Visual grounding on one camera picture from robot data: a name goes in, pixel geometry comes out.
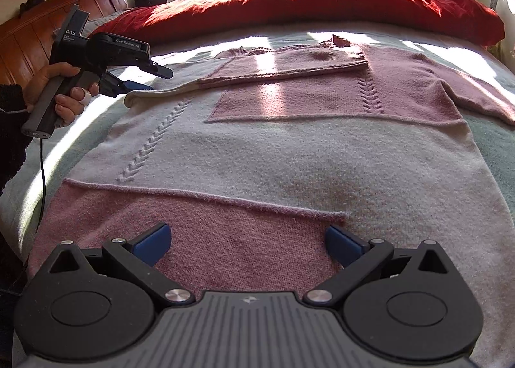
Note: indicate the wooden headboard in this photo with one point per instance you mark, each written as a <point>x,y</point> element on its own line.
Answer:
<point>24,42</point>

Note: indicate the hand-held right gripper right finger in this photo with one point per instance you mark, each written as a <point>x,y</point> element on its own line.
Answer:
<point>342,243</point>

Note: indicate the dark object on headboard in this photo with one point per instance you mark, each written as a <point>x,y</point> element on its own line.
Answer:
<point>30,5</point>

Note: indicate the pink and white sweater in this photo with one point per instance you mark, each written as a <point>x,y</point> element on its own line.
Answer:
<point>281,151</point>

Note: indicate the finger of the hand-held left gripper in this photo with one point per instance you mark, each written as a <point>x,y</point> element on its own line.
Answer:
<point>132,87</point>
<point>159,70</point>

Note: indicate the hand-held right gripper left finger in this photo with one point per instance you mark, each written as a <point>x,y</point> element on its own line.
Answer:
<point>155,245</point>

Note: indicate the red duvet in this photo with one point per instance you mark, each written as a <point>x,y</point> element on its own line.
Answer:
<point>281,2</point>

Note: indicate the person's left hand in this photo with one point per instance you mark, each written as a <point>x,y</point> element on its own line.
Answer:
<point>74,104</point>

